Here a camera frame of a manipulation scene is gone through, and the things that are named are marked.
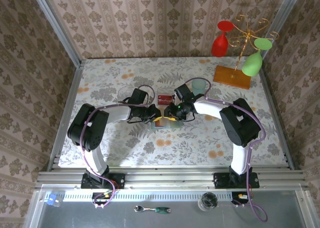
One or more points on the red credit card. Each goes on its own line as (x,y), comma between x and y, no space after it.
(158,124)
(165,100)

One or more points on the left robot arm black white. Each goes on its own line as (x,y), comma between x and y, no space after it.
(87,130)

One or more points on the clear drinking glass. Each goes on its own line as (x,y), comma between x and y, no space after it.
(123,95)

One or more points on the frosted green cup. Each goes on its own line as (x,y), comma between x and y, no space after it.
(198,86)

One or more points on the floral tablecloth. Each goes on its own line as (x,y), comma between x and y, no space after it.
(175,147)

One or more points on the gold glass rack wooden base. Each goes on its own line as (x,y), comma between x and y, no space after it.
(231,77)

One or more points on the red wine glass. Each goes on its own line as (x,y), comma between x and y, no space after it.
(219,46)

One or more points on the green wine glass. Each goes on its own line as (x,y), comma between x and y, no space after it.
(252,63)

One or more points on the clear glass jar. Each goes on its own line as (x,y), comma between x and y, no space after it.
(208,201)

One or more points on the blue clear plastic connector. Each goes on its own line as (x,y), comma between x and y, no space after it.
(51,200)

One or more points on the aluminium profile frame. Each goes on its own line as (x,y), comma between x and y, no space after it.
(175,174)

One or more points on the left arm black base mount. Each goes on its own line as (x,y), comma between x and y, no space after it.
(117,180)

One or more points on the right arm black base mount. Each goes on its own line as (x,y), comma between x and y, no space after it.
(222,180)

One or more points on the grey metal base plate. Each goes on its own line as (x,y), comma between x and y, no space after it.
(175,220)

